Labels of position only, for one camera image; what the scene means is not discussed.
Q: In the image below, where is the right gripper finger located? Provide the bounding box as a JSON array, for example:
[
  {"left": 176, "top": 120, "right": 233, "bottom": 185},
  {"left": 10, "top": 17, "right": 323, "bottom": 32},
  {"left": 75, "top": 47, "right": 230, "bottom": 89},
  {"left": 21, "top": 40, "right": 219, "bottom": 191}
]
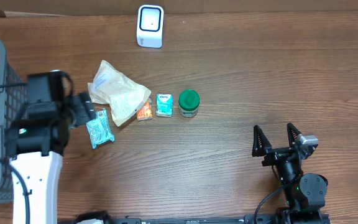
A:
[
  {"left": 287, "top": 123, "right": 301, "bottom": 149},
  {"left": 252, "top": 125, "right": 272, "bottom": 157}
]

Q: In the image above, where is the teal wipes packet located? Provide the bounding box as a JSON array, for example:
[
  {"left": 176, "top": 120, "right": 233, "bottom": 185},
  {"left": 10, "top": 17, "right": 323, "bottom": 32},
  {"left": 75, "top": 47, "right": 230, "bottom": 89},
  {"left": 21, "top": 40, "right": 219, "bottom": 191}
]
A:
[{"left": 86, "top": 108, "right": 115, "bottom": 149}]

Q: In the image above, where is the beige snack bag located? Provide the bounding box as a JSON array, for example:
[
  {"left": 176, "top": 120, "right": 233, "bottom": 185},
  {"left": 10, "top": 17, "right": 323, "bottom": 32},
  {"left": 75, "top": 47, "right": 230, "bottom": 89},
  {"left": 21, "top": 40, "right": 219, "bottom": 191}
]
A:
[{"left": 88, "top": 60, "right": 151, "bottom": 126}]

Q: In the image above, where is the orange small packet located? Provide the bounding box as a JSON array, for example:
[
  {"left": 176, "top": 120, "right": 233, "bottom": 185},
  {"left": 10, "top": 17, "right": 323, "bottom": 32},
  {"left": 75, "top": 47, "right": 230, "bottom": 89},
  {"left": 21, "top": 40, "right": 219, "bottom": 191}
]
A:
[{"left": 137, "top": 98, "right": 153, "bottom": 121}]

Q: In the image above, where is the teal tissue pack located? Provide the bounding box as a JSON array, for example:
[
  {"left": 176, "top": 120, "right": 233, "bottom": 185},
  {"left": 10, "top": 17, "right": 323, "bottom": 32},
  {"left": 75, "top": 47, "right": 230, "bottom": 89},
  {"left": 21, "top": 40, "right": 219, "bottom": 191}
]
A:
[{"left": 156, "top": 94, "right": 173, "bottom": 117}]

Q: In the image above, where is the green lid jar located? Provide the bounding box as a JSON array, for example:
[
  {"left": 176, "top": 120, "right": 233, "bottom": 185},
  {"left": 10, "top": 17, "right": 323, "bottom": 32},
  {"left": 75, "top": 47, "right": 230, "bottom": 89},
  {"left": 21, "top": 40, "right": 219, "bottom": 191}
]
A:
[{"left": 178, "top": 90, "right": 200, "bottom": 118}]

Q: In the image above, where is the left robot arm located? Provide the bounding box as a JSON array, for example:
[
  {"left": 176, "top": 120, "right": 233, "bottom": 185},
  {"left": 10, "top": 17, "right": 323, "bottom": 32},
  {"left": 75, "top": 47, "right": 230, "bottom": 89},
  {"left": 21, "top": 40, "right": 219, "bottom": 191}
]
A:
[{"left": 5, "top": 91, "right": 96, "bottom": 223}]

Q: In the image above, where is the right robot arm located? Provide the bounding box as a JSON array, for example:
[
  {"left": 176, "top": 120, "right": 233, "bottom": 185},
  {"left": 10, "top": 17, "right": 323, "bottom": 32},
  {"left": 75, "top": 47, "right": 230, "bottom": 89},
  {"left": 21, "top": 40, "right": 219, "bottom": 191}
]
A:
[{"left": 252, "top": 123, "right": 331, "bottom": 224}]

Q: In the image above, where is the white barcode scanner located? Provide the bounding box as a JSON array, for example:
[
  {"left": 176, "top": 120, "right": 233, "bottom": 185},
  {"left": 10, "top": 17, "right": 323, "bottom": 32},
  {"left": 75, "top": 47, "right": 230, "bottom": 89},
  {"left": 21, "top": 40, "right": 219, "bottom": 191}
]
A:
[{"left": 136, "top": 4, "right": 164, "bottom": 49}]

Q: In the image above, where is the cardboard backboard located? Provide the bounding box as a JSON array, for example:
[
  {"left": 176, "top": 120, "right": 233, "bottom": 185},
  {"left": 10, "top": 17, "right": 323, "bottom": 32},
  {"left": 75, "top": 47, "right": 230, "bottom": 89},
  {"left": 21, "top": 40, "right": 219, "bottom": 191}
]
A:
[{"left": 0, "top": 0, "right": 358, "bottom": 17}]

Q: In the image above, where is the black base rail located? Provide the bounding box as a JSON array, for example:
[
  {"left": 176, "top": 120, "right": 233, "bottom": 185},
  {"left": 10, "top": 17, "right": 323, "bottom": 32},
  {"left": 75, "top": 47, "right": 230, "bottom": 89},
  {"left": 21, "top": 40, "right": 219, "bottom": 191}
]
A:
[{"left": 57, "top": 211, "right": 331, "bottom": 224}]

